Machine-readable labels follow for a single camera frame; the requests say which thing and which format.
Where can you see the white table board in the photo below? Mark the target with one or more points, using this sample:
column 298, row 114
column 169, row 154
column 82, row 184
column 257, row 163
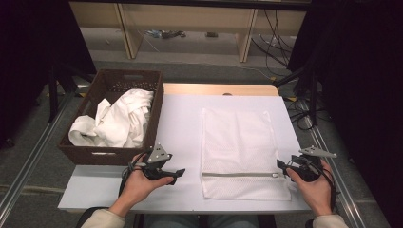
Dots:
column 180, row 126

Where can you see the black chair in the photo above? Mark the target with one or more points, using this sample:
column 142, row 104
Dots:
column 90, row 215

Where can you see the brown woven basket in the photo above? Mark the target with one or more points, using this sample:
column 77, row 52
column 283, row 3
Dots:
column 104, row 156

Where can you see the white mesh laundry bag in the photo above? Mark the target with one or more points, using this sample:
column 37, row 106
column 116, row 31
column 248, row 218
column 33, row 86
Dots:
column 240, row 142

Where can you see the metal floor rail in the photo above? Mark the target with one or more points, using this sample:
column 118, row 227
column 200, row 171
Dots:
column 317, row 138
column 47, row 134

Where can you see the white garment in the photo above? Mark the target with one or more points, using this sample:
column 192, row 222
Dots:
column 120, row 120

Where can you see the dark curtain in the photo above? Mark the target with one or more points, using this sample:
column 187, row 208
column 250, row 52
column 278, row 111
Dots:
column 31, row 47
column 364, row 79

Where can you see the small dark floor object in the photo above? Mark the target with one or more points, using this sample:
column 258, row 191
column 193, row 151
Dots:
column 211, row 34

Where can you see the black metal stand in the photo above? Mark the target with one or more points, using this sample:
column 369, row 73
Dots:
column 53, row 95
column 313, row 95

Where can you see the beige wooden shelf unit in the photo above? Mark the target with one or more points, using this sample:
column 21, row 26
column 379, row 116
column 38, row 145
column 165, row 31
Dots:
column 190, row 17

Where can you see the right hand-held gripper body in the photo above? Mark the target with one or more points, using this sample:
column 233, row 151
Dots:
column 309, row 169

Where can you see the person's left hand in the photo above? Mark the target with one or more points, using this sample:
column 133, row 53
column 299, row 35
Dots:
column 139, row 186

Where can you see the person's right hand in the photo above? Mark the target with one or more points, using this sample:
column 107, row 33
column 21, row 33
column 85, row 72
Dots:
column 316, row 193

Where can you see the wooden table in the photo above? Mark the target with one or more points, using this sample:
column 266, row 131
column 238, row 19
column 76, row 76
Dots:
column 202, row 89

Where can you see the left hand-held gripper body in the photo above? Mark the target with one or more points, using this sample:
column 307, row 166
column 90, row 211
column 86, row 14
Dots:
column 157, row 155

